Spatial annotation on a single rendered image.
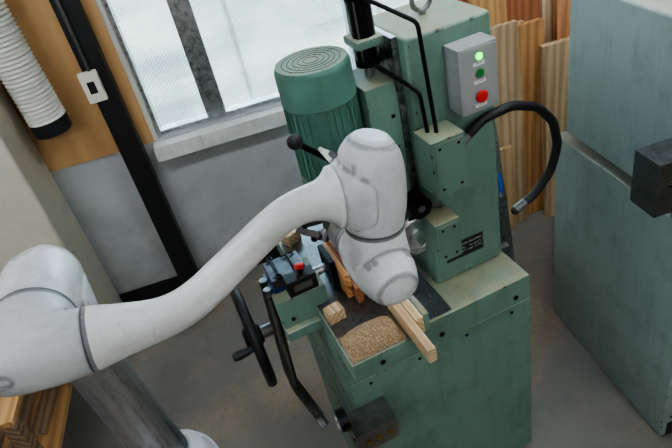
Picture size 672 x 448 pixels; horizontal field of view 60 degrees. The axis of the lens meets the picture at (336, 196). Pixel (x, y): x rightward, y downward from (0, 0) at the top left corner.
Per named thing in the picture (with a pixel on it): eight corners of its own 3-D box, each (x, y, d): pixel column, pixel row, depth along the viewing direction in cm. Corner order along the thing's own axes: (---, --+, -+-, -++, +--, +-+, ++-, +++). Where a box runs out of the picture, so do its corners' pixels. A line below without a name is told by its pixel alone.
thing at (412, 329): (328, 230, 178) (325, 219, 176) (334, 227, 178) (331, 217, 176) (429, 363, 130) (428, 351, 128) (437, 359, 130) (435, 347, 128)
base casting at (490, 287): (293, 289, 187) (286, 268, 182) (445, 221, 201) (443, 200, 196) (349, 389, 152) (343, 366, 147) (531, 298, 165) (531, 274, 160)
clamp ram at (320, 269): (304, 278, 161) (296, 254, 156) (328, 267, 163) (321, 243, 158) (315, 297, 154) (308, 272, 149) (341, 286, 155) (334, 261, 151)
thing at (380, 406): (348, 433, 160) (342, 415, 156) (387, 412, 163) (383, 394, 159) (361, 457, 154) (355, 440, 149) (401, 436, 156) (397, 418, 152)
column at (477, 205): (399, 243, 182) (359, 18, 142) (459, 216, 187) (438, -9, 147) (437, 285, 164) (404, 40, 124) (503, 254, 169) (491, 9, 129)
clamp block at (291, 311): (268, 297, 163) (260, 273, 158) (312, 277, 166) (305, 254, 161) (285, 331, 151) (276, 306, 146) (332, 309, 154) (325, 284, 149)
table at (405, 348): (249, 260, 183) (244, 246, 180) (336, 223, 190) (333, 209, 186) (320, 403, 134) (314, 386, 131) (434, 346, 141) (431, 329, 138)
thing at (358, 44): (347, 63, 138) (333, -9, 128) (377, 53, 140) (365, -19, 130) (362, 73, 131) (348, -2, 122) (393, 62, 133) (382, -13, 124)
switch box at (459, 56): (448, 109, 137) (442, 44, 128) (484, 95, 139) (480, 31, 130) (463, 118, 132) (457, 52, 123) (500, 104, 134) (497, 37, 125)
